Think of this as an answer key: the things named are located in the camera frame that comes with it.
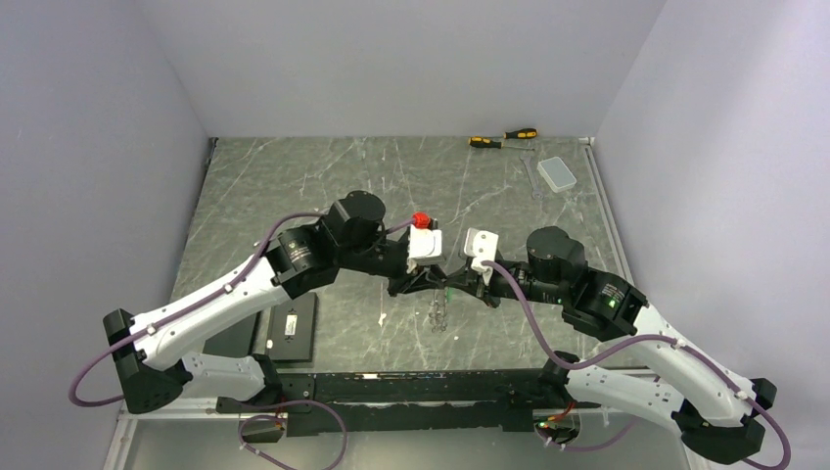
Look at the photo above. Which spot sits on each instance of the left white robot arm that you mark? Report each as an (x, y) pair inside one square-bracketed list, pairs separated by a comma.
[(155, 352)]

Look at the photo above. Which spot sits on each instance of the yellow black screwdriver lower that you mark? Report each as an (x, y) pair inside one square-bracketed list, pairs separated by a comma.
[(479, 142)]

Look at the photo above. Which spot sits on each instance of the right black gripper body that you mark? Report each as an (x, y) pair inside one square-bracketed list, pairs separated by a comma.
[(498, 286)]

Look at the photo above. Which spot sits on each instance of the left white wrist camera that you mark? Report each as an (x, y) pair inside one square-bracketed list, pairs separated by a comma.
[(424, 248)]

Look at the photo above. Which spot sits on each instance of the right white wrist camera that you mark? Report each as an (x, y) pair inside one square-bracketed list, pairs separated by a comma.
[(480, 246)]

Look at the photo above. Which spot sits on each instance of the black flat box near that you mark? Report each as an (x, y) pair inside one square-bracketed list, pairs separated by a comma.
[(291, 330)]

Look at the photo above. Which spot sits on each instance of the aluminium frame rail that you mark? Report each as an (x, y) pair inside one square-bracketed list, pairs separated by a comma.
[(622, 259)]

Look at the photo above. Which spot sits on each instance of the clear plastic box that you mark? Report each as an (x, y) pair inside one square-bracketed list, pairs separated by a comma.
[(556, 174)]

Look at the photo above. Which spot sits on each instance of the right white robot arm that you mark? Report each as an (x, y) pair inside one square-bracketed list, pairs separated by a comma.
[(647, 369)]

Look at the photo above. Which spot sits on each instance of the orange black screwdriver upper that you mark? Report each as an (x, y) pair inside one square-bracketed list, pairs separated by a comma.
[(526, 133)]

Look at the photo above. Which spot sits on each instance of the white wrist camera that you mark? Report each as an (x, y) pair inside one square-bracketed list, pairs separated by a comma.
[(424, 248), (480, 246)]

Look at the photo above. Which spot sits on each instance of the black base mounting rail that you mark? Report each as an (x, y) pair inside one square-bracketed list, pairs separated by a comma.
[(511, 400)]

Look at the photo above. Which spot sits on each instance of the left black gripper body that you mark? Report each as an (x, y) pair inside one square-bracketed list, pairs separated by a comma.
[(383, 258)]

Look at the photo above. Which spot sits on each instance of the small silver wrench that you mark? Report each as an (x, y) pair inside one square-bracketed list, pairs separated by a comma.
[(536, 192)]

